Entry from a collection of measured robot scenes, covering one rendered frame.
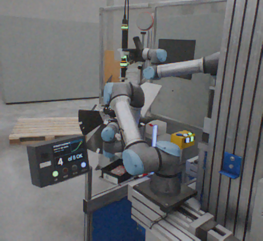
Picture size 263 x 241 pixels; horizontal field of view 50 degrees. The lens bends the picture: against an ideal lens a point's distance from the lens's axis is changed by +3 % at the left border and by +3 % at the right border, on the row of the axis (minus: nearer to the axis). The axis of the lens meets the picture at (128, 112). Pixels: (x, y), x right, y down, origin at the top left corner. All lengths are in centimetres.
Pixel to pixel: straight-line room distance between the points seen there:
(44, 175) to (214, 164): 77
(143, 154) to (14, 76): 630
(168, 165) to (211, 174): 21
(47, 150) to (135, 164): 42
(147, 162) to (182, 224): 30
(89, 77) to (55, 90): 100
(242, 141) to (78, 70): 669
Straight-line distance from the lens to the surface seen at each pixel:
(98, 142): 205
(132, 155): 122
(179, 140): 201
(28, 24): 733
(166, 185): 135
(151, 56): 182
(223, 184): 136
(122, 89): 146
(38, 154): 133
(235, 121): 124
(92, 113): 225
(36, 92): 749
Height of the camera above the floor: 175
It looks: 15 degrees down
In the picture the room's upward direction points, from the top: 2 degrees clockwise
